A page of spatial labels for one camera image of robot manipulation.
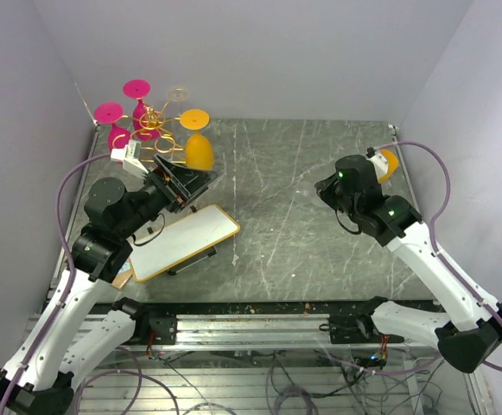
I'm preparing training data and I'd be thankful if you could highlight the illustrated picture book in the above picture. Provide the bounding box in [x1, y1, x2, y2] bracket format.
[111, 259, 134, 290]

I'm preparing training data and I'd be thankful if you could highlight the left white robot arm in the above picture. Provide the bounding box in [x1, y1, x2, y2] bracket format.
[0, 156, 218, 414]

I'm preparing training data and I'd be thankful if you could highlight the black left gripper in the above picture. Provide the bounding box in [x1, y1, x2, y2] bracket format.
[116, 153, 217, 239]

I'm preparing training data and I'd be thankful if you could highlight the clear wine glass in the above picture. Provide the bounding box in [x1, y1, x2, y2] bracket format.
[163, 86, 189, 118]
[295, 182, 330, 209]

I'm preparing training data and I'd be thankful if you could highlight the gold wire glass rack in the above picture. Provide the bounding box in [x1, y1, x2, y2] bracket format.
[122, 79, 188, 164]

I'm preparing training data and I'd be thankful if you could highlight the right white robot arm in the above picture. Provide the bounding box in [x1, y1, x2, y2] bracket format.
[315, 150, 502, 374]

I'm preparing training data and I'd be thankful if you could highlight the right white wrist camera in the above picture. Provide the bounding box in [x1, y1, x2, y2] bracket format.
[366, 147, 390, 183]

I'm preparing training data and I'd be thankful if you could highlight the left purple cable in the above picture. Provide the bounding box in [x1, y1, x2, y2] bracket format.
[0, 155, 181, 415]

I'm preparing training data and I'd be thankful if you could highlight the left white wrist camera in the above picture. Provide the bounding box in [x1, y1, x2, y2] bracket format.
[111, 139, 149, 179]

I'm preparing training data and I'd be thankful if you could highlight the magenta wine glass rear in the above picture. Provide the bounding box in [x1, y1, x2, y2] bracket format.
[123, 79, 159, 141]

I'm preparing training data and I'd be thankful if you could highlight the magenta wine glass front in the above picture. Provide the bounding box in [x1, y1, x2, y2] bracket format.
[93, 102, 130, 152]

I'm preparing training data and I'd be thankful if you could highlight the yellow wine glass front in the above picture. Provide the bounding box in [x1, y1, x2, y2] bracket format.
[378, 149, 399, 182]

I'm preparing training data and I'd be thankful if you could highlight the purple cable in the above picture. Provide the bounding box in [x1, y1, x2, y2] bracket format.
[0, 155, 181, 415]
[375, 141, 502, 373]

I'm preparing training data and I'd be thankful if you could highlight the clear wine glass rear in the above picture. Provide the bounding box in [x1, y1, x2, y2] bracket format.
[163, 86, 189, 118]

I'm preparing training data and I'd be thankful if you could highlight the magenta wine glass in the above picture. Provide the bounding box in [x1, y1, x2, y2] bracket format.
[93, 102, 130, 152]
[123, 79, 159, 141]

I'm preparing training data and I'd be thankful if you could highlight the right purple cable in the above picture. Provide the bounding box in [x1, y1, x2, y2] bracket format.
[375, 141, 502, 373]

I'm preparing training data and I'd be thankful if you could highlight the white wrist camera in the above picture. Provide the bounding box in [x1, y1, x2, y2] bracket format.
[111, 139, 149, 179]
[366, 147, 390, 183]

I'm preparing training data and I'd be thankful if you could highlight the yellow wine glass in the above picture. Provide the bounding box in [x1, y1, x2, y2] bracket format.
[378, 149, 399, 182]
[180, 109, 214, 170]

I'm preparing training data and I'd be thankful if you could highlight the white gold-framed tray stand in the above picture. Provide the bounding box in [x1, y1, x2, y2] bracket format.
[130, 204, 240, 283]

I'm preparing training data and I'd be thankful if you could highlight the clear wine glass front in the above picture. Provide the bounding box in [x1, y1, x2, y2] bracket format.
[295, 182, 330, 209]

